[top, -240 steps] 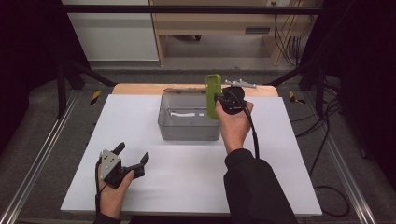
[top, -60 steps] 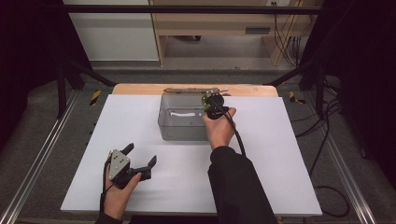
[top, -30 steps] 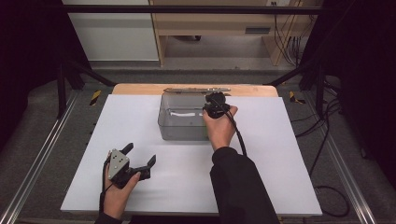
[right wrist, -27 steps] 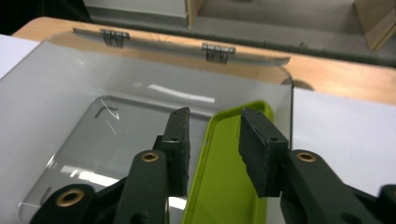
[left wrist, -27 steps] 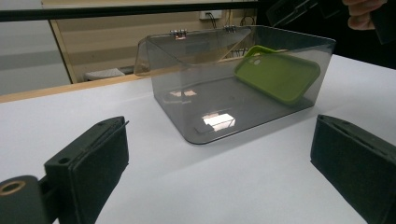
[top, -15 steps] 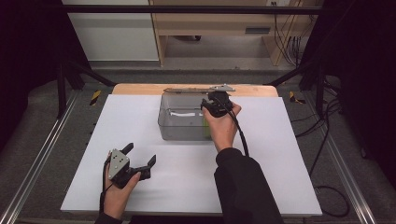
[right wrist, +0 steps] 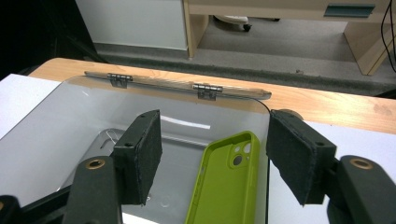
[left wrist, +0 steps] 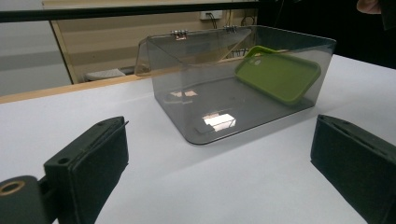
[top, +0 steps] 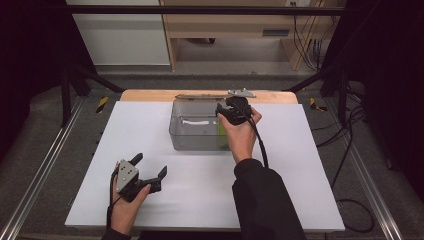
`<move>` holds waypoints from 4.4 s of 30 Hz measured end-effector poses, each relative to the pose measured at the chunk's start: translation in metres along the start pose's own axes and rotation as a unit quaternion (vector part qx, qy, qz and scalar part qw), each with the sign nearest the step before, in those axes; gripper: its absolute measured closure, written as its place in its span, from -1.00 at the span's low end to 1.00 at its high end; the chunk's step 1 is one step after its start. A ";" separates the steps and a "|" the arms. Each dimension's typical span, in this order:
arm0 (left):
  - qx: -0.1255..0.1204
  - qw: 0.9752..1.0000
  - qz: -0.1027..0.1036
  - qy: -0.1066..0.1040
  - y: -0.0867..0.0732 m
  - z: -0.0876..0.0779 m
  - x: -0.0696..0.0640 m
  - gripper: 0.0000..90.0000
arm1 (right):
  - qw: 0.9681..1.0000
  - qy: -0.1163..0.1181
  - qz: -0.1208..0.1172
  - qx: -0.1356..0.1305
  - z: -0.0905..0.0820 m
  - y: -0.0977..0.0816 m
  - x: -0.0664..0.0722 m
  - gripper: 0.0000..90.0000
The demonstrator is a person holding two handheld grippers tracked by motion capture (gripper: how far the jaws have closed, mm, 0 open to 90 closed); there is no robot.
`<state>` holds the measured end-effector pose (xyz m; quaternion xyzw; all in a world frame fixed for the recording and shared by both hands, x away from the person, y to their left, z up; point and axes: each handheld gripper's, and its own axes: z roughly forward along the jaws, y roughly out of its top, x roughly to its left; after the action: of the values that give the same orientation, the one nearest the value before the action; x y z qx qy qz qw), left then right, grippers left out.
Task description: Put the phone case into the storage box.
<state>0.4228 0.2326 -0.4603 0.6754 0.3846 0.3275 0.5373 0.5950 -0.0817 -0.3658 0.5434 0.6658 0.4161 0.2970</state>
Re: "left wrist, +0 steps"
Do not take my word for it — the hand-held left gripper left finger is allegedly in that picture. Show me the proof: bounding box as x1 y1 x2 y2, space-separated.
43 116 130 224

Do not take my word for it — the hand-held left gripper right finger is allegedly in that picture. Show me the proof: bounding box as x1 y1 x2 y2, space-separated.
310 114 396 224

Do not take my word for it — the transparent grey plastic box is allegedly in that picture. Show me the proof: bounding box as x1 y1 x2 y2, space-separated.
134 24 337 146

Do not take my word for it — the green phone case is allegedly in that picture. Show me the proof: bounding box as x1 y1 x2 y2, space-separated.
234 45 322 106

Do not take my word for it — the wooden table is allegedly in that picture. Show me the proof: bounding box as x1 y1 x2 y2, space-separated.
0 74 152 105

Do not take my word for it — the white flat object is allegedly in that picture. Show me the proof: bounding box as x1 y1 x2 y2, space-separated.
84 68 127 82

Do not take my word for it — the wooden desk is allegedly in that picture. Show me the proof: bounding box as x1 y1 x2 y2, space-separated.
41 0 260 85

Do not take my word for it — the white cabinet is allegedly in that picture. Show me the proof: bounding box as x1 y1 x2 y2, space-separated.
0 0 73 97

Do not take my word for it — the black metal crossbar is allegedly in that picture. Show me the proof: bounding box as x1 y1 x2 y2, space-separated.
0 1 260 23

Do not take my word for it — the bundle of black cables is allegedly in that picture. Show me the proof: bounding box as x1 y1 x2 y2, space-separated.
226 8 257 29

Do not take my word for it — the white wall socket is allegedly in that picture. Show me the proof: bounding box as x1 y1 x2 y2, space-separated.
199 9 224 21

